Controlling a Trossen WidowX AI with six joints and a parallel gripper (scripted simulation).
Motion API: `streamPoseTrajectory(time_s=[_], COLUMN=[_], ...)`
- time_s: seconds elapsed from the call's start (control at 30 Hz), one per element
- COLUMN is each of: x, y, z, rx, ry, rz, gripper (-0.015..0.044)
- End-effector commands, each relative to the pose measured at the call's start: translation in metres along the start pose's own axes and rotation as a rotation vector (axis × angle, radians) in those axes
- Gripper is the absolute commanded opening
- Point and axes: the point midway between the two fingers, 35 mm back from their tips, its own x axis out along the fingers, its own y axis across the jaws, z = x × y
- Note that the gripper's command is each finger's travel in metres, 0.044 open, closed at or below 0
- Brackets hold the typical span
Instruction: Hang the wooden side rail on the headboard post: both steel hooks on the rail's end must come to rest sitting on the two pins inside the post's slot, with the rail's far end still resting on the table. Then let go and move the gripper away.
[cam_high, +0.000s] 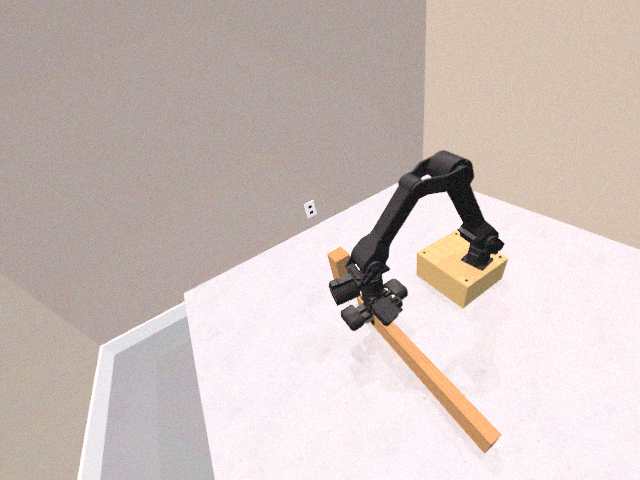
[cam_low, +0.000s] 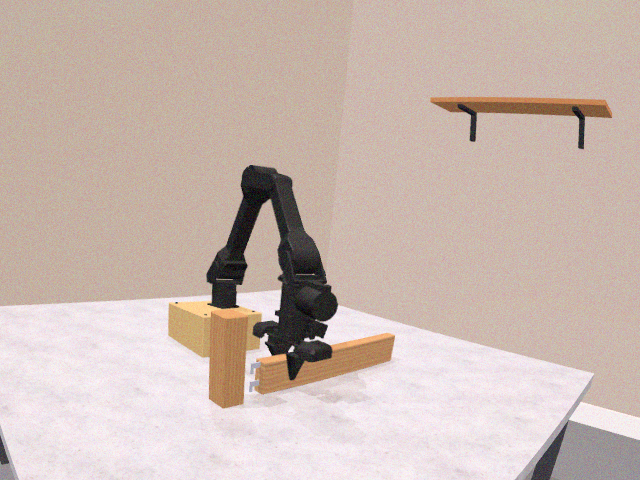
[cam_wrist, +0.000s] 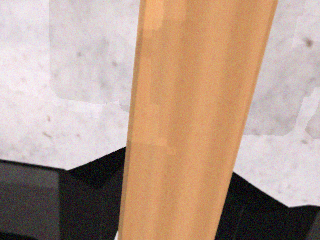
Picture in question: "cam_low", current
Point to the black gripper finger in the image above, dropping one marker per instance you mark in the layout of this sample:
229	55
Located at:
294	363
278	349

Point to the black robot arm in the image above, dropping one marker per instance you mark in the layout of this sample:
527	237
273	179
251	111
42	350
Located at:
297	252

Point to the brown wooden post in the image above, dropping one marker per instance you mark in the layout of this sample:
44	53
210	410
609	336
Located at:
228	338

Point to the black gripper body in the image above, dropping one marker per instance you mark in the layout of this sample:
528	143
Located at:
291	329

